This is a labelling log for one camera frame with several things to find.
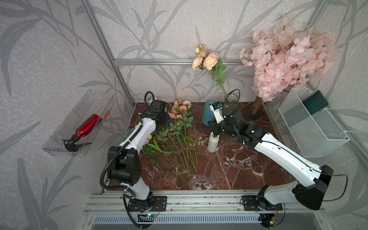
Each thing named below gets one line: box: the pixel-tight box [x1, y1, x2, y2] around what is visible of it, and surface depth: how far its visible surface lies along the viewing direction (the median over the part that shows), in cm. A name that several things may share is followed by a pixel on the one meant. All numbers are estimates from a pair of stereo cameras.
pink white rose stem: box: [195, 44, 219, 60], surface depth 84 cm
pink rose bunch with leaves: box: [168, 97, 198, 173], surface depth 101 cm
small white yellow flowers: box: [196, 139, 207, 146], surface depth 98 cm
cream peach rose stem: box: [192, 44, 228, 96], surface depth 82 cm
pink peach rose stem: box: [168, 112, 195, 185], surface depth 98 cm
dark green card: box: [302, 90, 329, 115], surface depth 71 cm
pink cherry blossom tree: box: [239, 15, 336, 103], surface depth 73 cm
